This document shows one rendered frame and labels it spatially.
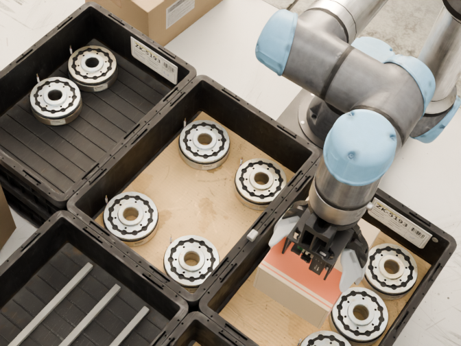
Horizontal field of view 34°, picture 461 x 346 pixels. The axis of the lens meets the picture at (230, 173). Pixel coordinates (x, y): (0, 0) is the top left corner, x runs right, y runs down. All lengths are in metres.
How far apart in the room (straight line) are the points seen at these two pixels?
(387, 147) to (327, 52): 0.15
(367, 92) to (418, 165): 0.87
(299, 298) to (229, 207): 0.41
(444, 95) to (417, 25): 1.56
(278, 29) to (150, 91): 0.72
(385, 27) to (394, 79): 2.08
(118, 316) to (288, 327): 0.31
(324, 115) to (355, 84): 0.74
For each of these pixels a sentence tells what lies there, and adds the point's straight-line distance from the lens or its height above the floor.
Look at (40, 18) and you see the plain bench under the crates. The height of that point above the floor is 0.70.
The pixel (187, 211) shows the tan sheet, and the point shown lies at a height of 0.83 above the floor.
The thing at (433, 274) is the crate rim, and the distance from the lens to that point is 1.37.
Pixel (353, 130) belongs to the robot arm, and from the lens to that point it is 0.83.
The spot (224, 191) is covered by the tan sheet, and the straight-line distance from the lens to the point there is 1.48.
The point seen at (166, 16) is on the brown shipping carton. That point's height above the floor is 0.80.
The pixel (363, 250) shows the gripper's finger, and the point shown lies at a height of 1.20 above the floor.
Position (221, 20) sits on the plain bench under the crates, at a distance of 1.93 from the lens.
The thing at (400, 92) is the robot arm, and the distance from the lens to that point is 0.90.
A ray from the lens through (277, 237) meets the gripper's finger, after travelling 1.08.
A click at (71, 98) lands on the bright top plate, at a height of 0.86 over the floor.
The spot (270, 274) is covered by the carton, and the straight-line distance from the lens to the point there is 1.10.
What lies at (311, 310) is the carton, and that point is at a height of 1.09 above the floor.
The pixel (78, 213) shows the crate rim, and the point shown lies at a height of 0.93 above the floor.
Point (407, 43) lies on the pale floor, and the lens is 2.95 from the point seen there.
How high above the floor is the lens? 2.12
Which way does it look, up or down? 59 degrees down
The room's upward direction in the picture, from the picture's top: 9 degrees clockwise
